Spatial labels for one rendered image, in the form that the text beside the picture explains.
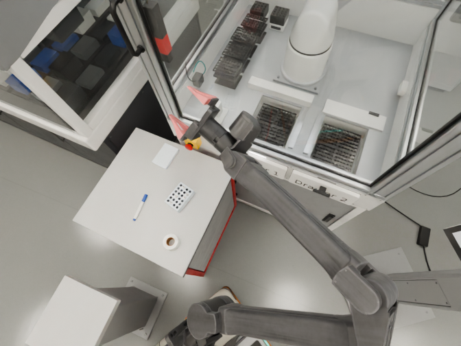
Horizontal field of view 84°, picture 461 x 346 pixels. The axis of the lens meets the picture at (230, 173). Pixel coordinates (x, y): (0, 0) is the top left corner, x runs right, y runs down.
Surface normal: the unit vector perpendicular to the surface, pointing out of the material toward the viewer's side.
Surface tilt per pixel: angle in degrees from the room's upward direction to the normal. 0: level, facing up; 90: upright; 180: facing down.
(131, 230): 0
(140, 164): 0
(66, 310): 0
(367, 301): 40
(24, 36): 90
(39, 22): 90
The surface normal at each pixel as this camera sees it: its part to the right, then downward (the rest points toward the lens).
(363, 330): -0.66, -0.16
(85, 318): -0.05, -0.39
